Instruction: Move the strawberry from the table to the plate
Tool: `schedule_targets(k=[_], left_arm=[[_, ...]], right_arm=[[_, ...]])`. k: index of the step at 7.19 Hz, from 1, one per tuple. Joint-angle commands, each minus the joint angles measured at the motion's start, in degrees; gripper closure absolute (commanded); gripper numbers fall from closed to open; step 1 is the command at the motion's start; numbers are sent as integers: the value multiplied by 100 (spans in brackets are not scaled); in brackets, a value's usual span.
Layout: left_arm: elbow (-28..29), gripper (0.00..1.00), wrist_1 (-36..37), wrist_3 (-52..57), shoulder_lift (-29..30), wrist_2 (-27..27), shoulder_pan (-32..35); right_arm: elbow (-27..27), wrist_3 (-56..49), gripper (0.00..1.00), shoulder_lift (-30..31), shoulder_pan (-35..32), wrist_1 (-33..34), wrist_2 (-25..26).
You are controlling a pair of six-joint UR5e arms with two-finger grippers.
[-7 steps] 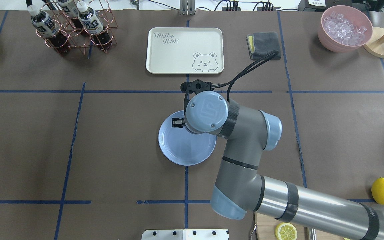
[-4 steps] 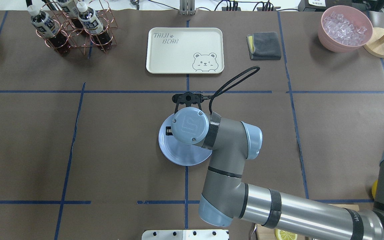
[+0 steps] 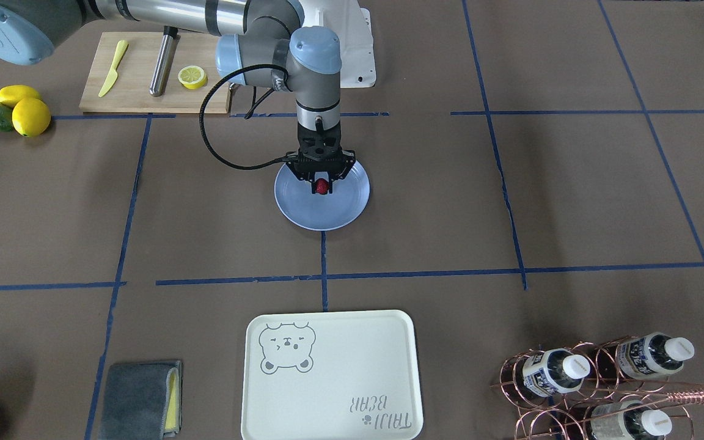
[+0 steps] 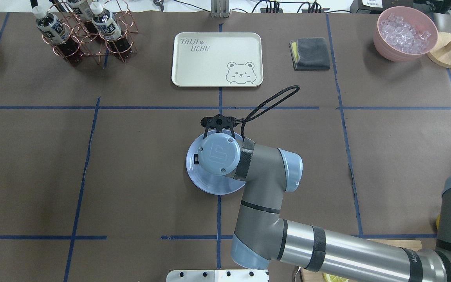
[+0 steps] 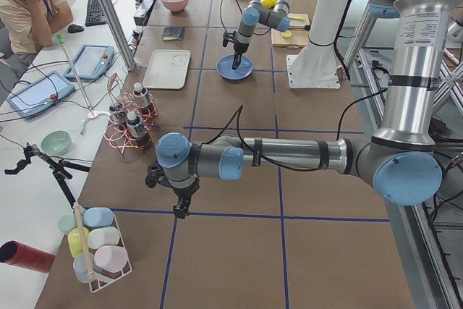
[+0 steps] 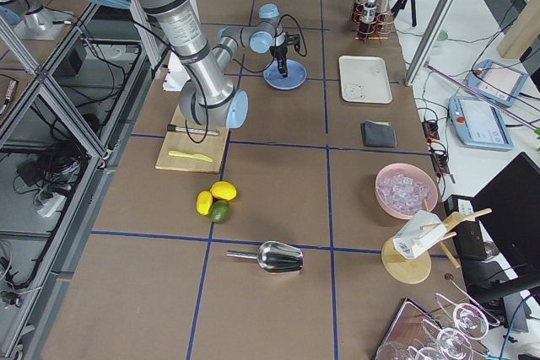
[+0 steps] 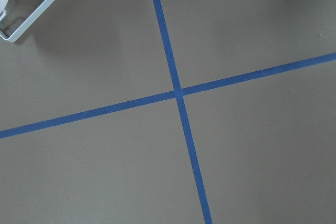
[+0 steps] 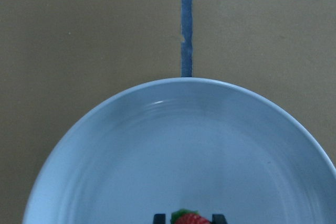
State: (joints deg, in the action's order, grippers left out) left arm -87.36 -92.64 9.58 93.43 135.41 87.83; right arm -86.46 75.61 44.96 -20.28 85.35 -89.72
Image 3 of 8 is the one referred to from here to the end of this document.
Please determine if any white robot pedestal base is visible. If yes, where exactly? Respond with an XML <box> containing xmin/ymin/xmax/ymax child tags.
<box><xmin>301</xmin><ymin>1</ymin><xmax>376</xmax><ymax>89</ymax></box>

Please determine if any red strawberry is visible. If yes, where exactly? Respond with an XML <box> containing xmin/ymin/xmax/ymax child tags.
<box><xmin>315</xmin><ymin>178</ymin><xmax>331</xmax><ymax>195</ymax></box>

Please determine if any yellow plastic knife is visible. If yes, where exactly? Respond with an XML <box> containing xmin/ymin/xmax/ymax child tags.
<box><xmin>98</xmin><ymin>40</ymin><xmax>129</xmax><ymax>98</ymax></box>

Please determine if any grey folded cloth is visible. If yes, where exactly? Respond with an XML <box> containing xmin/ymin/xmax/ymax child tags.
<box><xmin>98</xmin><ymin>359</ymin><xmax>183</xmax><ymax>439</ymax></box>

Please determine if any blue plastic plate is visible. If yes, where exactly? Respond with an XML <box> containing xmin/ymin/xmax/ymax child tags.
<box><xmin>274</xmin><ymin>162</ymin><xmax>370</xmax><ymax>231</ymax></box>

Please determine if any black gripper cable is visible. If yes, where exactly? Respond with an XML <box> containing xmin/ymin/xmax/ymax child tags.
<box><xmin>199</xmin><ymin>66</ymin><xmax>298</xmax><ymax>170</ymax></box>

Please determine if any whole yellow lemon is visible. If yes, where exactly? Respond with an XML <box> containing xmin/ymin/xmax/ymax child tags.
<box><xmin>12</xmin><ymin>98</ymin><xmax>51</xmax><ymax>137</ymax></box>

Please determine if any lemon half slice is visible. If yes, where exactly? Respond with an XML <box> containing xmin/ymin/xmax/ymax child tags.
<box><xmin>178</xmin><ymin>65</ymin><xmax>208</xmax><ymax>90</ymax></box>

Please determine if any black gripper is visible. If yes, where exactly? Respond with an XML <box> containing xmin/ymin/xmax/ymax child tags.
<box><xmin>285</xmin><ymin>125</ymin><xmax>356</xmax><ymax>194</ymax></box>

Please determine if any steel cylinder black cap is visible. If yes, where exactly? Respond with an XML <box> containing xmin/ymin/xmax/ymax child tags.
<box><xmin>148</xmin><ymin>26</ymin><xmax>178</xmax><ymax>97</ymax></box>

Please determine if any cream bear tray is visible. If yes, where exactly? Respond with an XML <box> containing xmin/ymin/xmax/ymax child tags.
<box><xmin>240</xmin><ymin>310</ymin><xmax>424</xmax><ymax>439</ymax></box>

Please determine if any tea bottle white cap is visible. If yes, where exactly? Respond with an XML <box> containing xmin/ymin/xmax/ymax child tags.
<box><xmin>514</xmin><ymin>348</ymin><xmax>592</xmax><ymax>403</ymax></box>

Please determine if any copper wire bottle rack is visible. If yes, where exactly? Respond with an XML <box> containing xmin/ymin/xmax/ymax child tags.
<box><xmin>491</xmin><ymin>336</ymin><xmax>704</xmax><ymax>439</ymax></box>

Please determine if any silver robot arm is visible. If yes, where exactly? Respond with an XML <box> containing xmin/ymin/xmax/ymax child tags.
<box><xmin>0</xmin><ymin>1</ymin><xmax>356</xmax><ymax>195</ymax></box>

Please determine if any wooden cutting board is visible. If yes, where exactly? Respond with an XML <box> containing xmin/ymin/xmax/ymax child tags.
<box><xmin>80</xmin><ymin>31</ymin><xmax>220</xmax><ymax>114</ymax></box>

